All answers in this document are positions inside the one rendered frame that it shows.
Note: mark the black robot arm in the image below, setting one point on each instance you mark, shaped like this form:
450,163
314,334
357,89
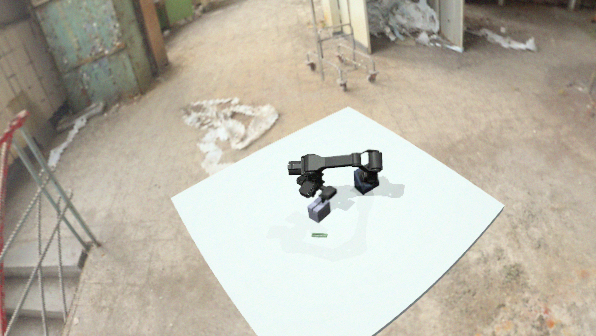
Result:
313,165

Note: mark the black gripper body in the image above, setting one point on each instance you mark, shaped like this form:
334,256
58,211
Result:
328,192

